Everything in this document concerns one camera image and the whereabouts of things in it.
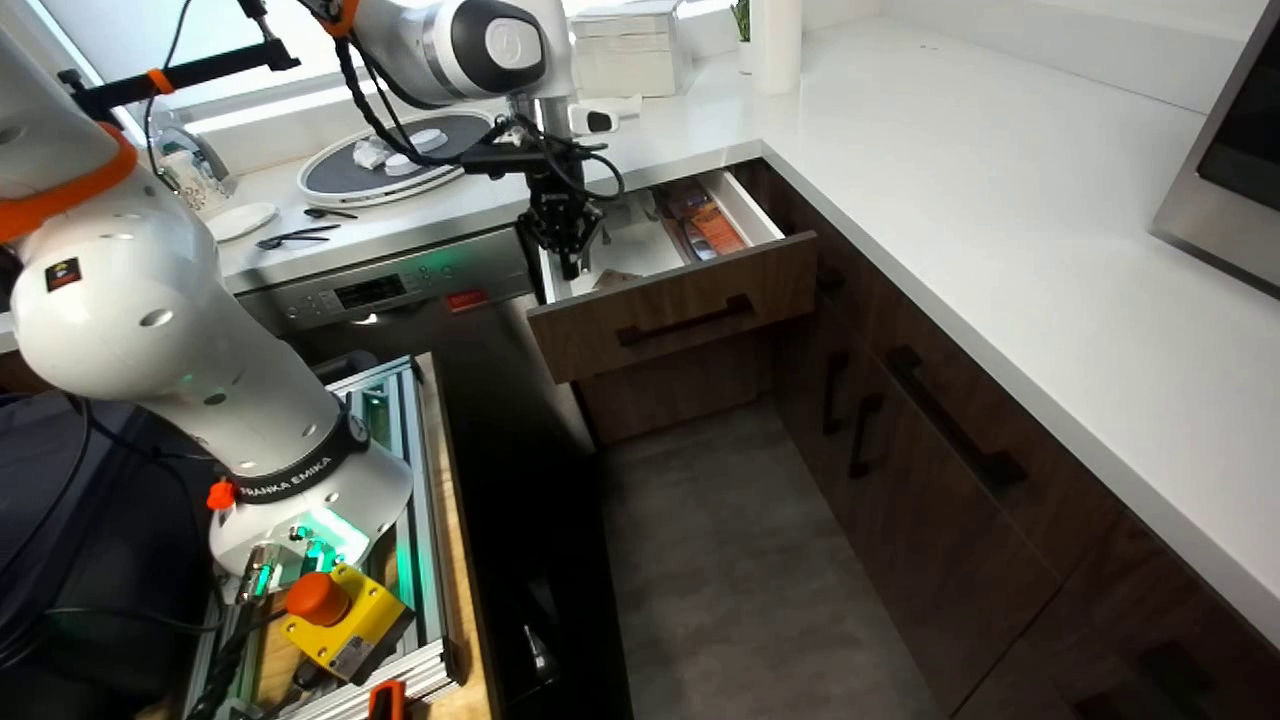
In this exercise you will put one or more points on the stainless steel dishwasher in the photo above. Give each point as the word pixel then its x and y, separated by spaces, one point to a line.
pixel 443 285

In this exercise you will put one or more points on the orange clamp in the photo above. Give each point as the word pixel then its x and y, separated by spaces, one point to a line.
pixel 389 700

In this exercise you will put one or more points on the dark wooden cabinet unit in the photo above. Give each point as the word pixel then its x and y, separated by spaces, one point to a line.
pixel 934 535

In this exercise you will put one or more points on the black clamp bar with orange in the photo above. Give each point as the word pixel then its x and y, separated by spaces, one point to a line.
pixel 215 64

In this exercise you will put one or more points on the stainless steel microwave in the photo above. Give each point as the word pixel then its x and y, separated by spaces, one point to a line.
pixel 1233 144

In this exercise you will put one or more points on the small white round dish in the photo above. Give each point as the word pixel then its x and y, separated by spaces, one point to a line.
pixel 242 222

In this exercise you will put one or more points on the small black tool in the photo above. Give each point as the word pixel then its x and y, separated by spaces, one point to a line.
pixel 298 236
pixel 329 212

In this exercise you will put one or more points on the small white block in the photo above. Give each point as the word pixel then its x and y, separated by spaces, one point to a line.
pixel 411 165
pixel 364 152
pixel 430 137

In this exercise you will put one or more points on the round grey tray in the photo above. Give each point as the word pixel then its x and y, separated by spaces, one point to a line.
pixel 335 175

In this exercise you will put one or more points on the yellow emergency stop box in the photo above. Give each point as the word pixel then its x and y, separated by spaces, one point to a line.
pixel 355 624

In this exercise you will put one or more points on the brown wooden drawer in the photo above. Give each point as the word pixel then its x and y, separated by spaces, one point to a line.
pixel 666 326

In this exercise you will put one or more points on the white paper towel roll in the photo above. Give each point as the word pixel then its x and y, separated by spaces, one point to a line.
pixel 776 42

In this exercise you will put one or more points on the orange packet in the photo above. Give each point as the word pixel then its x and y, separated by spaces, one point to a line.
pixel 716 230

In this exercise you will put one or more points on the white paper sheet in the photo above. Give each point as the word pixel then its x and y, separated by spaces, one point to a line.
pixel 643 246

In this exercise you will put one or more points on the window with white frame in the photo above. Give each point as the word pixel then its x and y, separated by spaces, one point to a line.
pixel 123 24

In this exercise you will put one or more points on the dark blue fabric cover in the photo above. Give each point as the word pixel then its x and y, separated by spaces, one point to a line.
pixel 80 561

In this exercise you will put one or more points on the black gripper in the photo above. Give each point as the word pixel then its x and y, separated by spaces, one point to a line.
pixel 562 187

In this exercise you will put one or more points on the green plant in white pot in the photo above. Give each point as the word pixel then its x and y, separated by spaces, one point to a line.
pixel 745 18

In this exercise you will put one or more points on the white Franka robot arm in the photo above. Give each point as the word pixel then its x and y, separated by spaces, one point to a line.
pixel 132 305

